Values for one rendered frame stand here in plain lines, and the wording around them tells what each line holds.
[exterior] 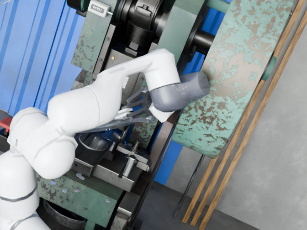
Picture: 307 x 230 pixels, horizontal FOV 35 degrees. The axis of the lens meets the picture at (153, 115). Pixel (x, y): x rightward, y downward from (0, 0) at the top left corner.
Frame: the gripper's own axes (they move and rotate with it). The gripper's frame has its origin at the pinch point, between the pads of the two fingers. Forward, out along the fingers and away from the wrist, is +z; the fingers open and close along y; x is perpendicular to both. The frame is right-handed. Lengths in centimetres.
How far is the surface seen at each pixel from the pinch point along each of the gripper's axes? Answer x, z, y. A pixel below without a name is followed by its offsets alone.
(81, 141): -5.1, 34.6, -3.4
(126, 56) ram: -14.0, 9.5, 25.3
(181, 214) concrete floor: -125, 104, -44
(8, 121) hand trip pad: 18, 51, 9
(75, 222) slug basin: -12, 58, -35
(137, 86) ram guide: -16.7, 8.9, 13.1
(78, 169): -6.3, 41.4, -13.7
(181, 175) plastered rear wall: -139, 111, -18
